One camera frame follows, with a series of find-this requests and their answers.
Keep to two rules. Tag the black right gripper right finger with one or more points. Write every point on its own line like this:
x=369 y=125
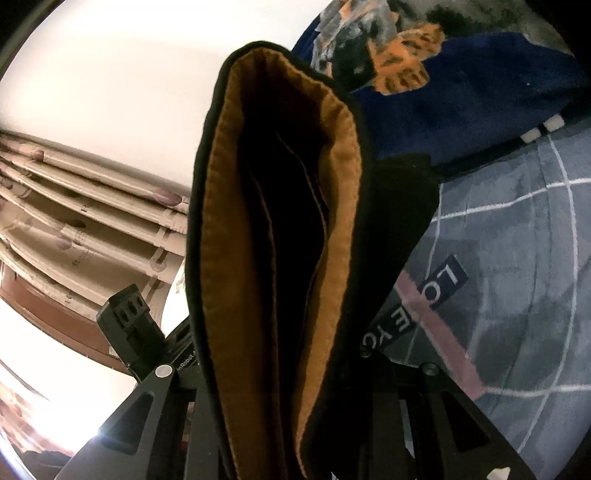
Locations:
x=402 y=422

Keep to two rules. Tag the beige slatted window blind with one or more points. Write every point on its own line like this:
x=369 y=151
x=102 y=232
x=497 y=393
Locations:
x=74 y=233

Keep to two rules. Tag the navy dog print blanket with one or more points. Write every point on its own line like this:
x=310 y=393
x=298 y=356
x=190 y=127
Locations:
x=463 y=82

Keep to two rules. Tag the black pants with orange lining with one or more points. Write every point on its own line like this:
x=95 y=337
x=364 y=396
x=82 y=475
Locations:
x=296 y=234

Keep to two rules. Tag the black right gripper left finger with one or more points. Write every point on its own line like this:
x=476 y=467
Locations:
x=163 y=430

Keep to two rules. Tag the blue grid pattern bedsheet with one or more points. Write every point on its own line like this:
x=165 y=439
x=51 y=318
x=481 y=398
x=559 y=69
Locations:
x=497 y=292

